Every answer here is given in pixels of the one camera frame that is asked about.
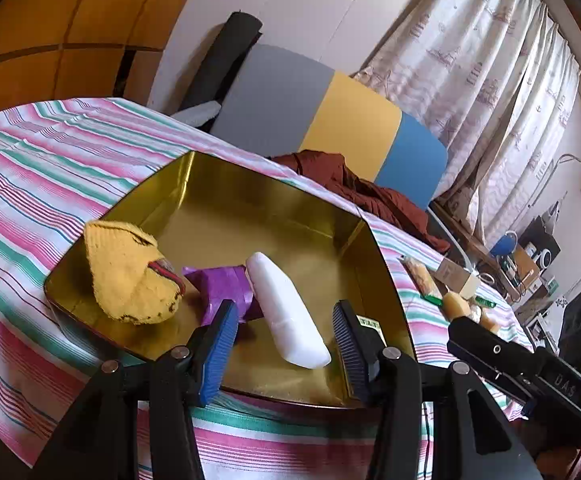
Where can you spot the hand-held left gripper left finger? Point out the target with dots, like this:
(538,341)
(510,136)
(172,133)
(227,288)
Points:
(216,360)

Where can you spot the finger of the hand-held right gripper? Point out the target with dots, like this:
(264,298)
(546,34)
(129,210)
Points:
(490,355)

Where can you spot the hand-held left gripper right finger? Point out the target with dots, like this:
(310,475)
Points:
(351,360)

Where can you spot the purple packet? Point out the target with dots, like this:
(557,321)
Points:
(225,285)

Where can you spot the white plastic bottle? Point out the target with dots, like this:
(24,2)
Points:
(285,310)

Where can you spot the clear snack packet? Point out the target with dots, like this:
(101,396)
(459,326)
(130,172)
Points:
(423,280)

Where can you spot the yellow knitted cloth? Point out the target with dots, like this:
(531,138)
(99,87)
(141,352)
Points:
(120,270)

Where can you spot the gold metal tray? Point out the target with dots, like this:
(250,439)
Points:
(250,220)

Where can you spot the beige small box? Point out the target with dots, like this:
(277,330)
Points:
(458,280)

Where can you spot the wooden side desk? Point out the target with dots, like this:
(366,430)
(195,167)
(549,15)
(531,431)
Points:
(473,247)

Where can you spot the brown cloth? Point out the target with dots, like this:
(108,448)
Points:
(370,195)

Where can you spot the striped tablecloth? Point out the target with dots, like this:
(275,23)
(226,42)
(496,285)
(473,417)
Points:
(45,170)

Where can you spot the patterned white curtain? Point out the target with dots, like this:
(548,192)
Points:
(470,60)

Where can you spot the black rolled mat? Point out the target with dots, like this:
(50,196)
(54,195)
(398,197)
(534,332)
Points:
(225,50)

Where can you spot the wooden wardrobe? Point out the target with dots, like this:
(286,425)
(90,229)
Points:
(45,10)

